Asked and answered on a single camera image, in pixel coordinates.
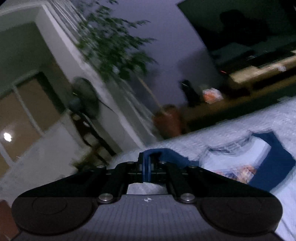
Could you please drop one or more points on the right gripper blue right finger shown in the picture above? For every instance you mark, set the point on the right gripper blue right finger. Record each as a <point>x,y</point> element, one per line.
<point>159,168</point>

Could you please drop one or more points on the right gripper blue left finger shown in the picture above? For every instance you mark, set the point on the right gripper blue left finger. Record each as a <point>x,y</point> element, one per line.
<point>145,166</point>

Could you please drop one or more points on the blue raglan graphic shirt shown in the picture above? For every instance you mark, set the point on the blue raglan graphic shirt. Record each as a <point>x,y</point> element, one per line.
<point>258,159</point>

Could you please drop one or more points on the grey curtain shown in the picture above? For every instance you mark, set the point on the grey curtain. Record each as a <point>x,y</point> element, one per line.
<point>136,117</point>

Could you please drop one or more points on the black speaker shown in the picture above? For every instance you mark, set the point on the black speaker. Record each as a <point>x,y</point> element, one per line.
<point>192,97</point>

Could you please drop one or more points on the orange tissue box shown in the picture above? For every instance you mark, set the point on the orange tissue box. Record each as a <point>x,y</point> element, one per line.
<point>212,95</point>

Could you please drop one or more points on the black standing fan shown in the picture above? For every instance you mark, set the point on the black standing fan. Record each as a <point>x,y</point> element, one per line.
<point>84,108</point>

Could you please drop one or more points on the wooden TV stand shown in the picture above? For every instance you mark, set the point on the wooden TV stand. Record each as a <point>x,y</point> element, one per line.
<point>245,91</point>

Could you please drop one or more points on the silver quilted bedspread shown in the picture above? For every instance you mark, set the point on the silver quilted bedspread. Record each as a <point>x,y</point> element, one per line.
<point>279,118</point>

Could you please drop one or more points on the potted tree in red pot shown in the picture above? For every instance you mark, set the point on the potted tree in red pot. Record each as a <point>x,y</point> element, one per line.
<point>106,42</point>

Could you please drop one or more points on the large black television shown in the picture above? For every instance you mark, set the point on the large black television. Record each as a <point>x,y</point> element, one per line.
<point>234,31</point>

